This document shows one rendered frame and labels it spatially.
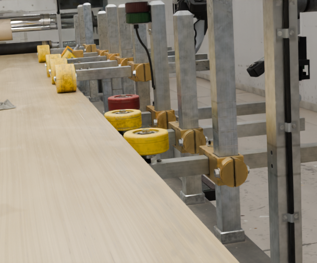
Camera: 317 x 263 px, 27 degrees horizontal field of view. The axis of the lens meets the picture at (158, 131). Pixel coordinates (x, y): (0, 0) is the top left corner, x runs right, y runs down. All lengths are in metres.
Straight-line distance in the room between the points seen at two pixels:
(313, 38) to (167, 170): 5.55
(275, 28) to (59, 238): 0.40
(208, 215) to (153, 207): 0.60
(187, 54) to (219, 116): 0.27
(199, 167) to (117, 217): 0.48
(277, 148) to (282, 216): 0.10
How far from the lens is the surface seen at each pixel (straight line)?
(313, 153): 1.27
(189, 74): 1.37
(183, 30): 1.37
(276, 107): 0.89
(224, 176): 1.13
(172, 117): 1.61
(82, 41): 3.34
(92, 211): 0.75
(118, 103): 1.63
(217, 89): 1.13
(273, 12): 0.88
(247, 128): 1.47
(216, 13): 1.12
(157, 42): 1.61
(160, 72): 1.62
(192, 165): 1.19
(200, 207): 1.40
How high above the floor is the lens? 1.13
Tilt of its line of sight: 11 degrees down
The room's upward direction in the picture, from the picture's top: 4 degrees counter-clockwise
